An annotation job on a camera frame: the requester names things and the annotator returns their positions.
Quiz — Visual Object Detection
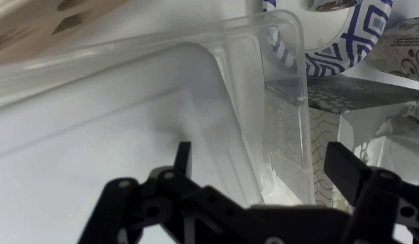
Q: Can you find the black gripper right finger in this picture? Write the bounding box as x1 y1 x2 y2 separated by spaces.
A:
323 140 419 244

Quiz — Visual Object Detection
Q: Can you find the blue patterned paper plate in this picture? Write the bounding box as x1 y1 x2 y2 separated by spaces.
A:
262 0 396 79

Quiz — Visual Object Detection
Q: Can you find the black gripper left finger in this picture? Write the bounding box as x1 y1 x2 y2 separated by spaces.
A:
78 139 247 244

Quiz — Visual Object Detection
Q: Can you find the clear plastic container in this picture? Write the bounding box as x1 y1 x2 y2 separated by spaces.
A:
0 9 318 208

